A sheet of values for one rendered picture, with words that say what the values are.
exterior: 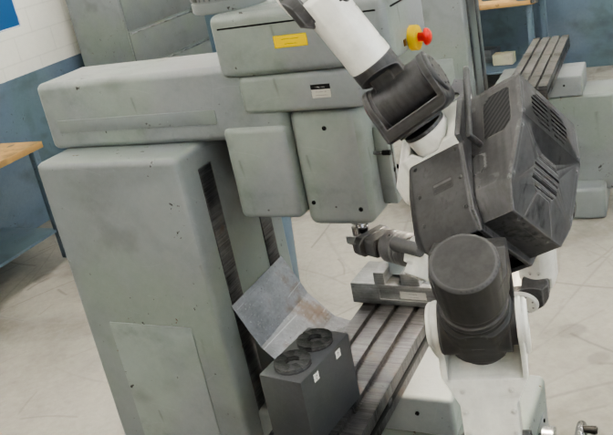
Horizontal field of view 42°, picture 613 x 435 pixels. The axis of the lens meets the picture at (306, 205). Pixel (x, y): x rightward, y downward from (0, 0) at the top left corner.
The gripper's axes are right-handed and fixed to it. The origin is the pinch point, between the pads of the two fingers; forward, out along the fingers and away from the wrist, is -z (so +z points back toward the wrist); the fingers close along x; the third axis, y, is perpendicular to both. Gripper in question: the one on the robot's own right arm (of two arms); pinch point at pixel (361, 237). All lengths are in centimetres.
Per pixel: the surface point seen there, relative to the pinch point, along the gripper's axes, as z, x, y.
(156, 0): -491, -223, -36
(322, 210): -0.1, 11.1, -12.7
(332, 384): 20.4, 34.1, 20.1
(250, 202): -17.4, 21.4, -16.1
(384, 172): 10.7, -2.7, -19.4
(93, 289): -62, 54, 6
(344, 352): 18.3, 27.2, 15.6
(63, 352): -265, 14, 119
